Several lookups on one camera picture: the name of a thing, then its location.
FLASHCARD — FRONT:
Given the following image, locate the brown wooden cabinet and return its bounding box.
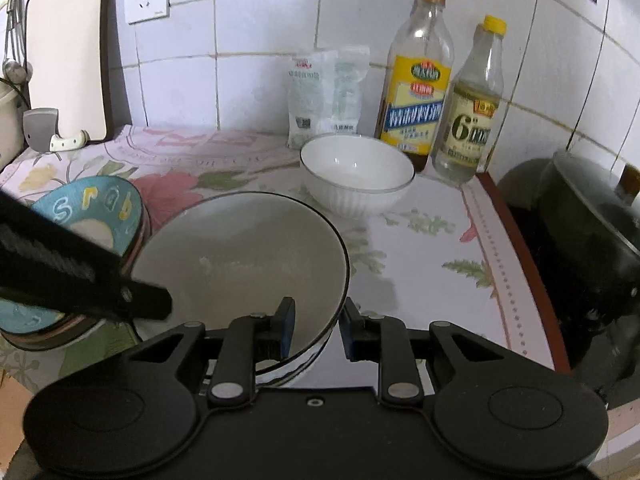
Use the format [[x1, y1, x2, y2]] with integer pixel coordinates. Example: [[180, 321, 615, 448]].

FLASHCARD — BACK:
[[0, 370, 41, 441]]

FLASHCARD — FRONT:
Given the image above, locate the white salt bag green print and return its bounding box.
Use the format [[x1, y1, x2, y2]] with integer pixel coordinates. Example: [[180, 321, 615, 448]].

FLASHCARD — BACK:
[[330, 46, 372, 136]]

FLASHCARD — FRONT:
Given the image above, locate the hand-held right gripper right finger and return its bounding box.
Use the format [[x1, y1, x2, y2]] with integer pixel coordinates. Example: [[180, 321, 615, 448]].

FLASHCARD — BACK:
[[339, 297, 507, 406]]

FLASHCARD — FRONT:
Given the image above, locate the oil bottle with yellow label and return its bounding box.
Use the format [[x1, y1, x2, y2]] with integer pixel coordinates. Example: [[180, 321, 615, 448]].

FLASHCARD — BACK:
[[375, 0, 455, 171]]

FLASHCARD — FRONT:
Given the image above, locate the black cooking pot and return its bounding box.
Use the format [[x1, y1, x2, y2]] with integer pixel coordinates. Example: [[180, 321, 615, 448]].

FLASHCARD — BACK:
[[537, 160, 640, 313]]

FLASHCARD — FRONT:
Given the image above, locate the cleaver with white handle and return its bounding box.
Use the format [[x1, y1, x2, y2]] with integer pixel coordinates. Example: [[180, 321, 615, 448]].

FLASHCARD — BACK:
[[22, 107, 91, 153]]

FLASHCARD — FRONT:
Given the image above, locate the metal hanging ladle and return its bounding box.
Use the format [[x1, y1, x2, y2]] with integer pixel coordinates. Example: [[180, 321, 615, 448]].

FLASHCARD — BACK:
[[1, 0, 28, 83]]

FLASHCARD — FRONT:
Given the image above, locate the clear vinegar bottle yellow cap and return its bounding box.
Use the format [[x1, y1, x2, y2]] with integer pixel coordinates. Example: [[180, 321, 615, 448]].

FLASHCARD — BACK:
[[432, 15, 508, 184]]

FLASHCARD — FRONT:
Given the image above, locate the white bowl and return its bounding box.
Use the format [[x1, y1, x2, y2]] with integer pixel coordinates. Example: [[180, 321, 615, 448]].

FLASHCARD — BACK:
[[300, 133, 417, 218], [131, 191, 351, 388]]

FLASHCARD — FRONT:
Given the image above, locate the glass pot lid wooden knob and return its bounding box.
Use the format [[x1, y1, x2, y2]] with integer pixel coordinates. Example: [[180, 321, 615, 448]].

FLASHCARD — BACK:
[[550, 150, 640, 261]]

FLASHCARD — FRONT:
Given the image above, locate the white container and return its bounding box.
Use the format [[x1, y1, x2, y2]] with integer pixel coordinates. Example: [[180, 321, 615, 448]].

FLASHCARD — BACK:
[[0, 77, 26, 171]]

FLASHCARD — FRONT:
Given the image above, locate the floral tablecloth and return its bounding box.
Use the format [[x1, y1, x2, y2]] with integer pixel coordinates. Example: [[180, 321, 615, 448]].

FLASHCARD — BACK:
[[0, 124, 571, 401]]

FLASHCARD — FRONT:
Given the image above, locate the white salt bag red logo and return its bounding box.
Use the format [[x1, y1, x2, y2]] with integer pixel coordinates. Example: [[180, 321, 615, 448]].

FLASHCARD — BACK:
[[287, 50, 342, 150]]

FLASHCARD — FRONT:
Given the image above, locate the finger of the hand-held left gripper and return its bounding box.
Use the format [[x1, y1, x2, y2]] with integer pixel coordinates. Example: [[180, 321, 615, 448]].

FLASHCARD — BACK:
[[0, 191, 174, 322]]

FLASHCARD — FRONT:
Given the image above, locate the blue fried egg print plate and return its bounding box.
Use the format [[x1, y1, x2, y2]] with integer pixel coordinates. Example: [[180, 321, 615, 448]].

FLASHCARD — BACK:
[[0, 175, 146, 337]]

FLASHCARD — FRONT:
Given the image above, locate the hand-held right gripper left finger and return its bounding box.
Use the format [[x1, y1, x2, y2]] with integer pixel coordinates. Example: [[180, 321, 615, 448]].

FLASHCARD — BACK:
[[127, 296, 297, 408]]

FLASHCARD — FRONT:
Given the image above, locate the white cutting board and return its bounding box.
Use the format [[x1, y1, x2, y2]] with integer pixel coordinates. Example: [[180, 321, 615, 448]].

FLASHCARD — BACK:
[[25, 0, 112, 143]]

